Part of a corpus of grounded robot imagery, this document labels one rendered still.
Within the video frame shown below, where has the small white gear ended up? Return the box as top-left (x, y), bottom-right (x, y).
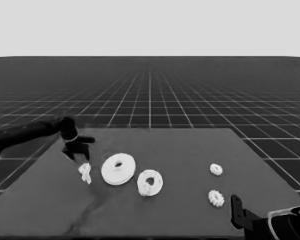
top-left (207, 189), bottom-right (226, 208)
top-left (209, 162), bottom-right (224, 177)

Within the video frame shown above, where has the large thick white disc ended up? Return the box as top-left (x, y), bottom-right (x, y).
top-left (100, 152), bottom-right (137, 187)

